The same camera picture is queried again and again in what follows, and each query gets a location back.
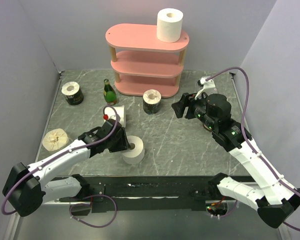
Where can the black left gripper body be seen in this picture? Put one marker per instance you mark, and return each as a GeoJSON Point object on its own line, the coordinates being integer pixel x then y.
{"type": "Point", "coordinates": [110, 141]}

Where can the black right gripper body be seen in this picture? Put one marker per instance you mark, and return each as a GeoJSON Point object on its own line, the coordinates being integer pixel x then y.
{"type": "Point", "coordinates": [197, 109]}

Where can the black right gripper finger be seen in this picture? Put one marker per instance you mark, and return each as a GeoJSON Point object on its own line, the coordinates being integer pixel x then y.
{"type": "Point", "coordinates": [179, 108]}
{"type": "Point", "coordinates": [185, 99]}

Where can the white paper towel roll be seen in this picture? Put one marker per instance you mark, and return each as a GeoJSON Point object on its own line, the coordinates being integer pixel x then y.
{"type": "Point", "coordinates": [120, 110]}
{"type": "Point", "coordinates": [137, 153]}
{"type": "Point", "coordinates": [169, 25]}

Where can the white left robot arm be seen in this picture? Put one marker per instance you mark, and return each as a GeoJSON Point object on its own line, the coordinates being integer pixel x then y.
{"type": "Point", "coordinates": [29, 186]}

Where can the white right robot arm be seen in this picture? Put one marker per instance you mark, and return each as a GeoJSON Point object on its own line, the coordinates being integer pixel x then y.
{"type": "Point", "coordinates": [275, 199]}

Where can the pink three tier shelf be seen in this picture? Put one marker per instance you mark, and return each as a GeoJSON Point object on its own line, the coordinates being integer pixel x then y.
{"type": "Point", "coordinates": [142, 62]}

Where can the green glass bottle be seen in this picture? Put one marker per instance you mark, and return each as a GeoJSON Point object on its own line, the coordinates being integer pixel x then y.
{"type": "Point", "coordinates": [109, 93]}

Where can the black wrapped tissue roll left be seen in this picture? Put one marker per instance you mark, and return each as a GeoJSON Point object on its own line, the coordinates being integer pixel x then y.
{"type": "Point", "coordinates": [72, 93]}

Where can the beige wrapped roll left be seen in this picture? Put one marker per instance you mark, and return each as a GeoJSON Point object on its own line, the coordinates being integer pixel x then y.
{"type": "Point", "coordinates": [55, 140]}

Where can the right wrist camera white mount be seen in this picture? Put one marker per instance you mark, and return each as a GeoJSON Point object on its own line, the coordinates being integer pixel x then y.
{"type": "Point", "coordinates": [207, 86]}

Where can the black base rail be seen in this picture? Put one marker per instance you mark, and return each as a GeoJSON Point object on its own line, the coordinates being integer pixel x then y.
{"type": "Point", "coordinates": [140, 193]}

